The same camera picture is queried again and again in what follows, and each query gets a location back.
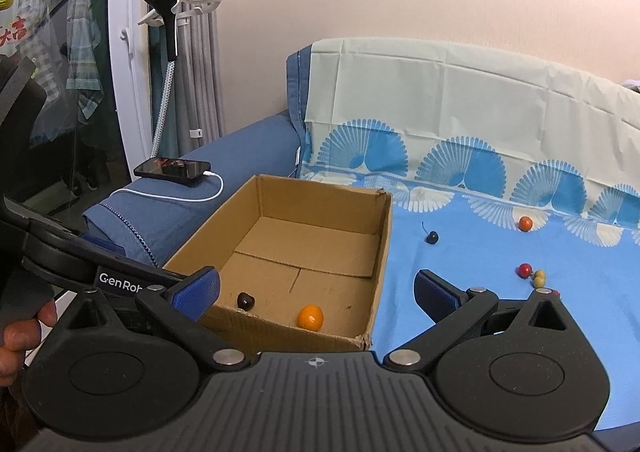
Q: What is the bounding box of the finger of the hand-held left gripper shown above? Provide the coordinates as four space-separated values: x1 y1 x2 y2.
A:
75 233 127 259
149 267 197 289

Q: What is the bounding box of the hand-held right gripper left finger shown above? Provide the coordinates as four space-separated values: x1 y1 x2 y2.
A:
55 268 253 374

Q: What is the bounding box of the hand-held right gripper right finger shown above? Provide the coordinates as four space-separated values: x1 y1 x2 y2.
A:
382 269 583 374

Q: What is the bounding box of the orange kumquat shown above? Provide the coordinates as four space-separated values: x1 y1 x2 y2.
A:
297 304 325 331

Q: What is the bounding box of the brown cardboard box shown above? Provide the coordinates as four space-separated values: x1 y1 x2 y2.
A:
164 174 393 353

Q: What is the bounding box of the person's left hand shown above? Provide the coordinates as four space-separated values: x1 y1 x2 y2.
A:
0 300 59 387

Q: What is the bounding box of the plaid hanging shirt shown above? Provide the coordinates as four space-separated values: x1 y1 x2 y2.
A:
65 0 103 120

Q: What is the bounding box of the black smartphone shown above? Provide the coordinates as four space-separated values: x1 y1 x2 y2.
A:
133 158 212 187

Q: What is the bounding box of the blue sofa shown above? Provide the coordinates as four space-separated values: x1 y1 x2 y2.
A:
82 49 313 267

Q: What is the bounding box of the black steamer nozzle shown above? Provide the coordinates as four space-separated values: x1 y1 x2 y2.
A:
142 0 180 61

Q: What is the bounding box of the blue fan-print cloth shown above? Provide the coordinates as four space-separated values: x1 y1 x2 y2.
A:
295 36 640 430

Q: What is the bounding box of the white door frame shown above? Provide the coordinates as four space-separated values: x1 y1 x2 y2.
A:
109 0 153 159

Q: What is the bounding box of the white charging cable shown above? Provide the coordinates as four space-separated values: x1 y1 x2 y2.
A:
109 171 224 203

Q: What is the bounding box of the braided steamer hose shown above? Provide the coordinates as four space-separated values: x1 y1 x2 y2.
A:
102 59 178 267

